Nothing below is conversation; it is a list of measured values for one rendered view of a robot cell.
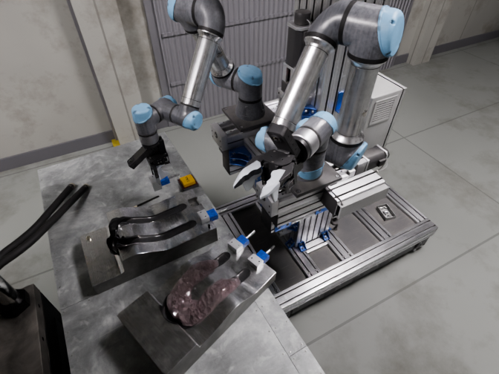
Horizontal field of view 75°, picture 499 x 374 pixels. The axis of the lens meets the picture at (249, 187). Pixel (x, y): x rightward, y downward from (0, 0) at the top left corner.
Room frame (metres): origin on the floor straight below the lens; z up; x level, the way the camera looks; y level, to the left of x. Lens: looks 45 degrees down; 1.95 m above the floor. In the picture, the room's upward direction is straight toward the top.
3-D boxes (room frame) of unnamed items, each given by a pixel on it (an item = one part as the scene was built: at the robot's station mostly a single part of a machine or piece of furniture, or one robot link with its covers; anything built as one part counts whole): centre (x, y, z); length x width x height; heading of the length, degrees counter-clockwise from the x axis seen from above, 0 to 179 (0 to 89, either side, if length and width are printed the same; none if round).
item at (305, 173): (0.74, -0.17, 1.33); 0.11 x 0.08 x 0.11; 53
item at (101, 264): (0.82, 0.42, 0.87); 0.50 x 0.26 x 0.14; 120
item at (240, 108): (1.46, 0.00, 1.09); 0.15 x 0.15 x 0.10
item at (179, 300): (0.56, 0.17, 0.90); 0.26 x 0.18 x 0.08; 137
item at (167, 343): (0.55, 0.16, 0.86); 0.50 x 0.26 x 0.11; 137
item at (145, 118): (1.08, 0.40, 1.25); 0.09 x 0.08 x 0.11; 147
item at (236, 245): (0.79, 0.02, 0.86); 0.13 x 0.05 x 0.05; 137
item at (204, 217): (0.91, 0.15, 0.89); 0.13 x 0.05 x 0.05; 119
